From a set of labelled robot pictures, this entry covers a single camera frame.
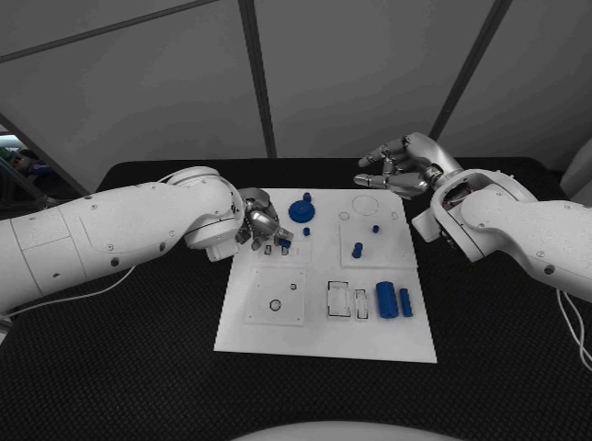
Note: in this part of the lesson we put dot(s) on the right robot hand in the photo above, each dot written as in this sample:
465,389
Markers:
414,162

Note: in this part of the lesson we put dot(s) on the blue plug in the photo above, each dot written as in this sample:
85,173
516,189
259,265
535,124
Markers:
284,243

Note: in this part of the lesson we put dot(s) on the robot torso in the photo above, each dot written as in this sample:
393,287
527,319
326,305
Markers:
347,431

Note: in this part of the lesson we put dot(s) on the thin blue cylinder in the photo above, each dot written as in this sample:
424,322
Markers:
406,302

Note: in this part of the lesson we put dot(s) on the blue gear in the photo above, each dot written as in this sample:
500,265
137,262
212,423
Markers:
303,210

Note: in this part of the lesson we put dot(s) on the large blue cylinder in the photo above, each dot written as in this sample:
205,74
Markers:
388,299

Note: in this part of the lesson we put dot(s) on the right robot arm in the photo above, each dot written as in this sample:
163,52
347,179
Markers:
523,224

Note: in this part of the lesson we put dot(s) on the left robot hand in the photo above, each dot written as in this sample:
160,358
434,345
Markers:
262,220

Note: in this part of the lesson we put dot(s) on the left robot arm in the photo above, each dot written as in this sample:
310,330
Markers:
125,224

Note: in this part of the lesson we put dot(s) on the white task board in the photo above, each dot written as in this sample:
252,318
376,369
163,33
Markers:
324,296

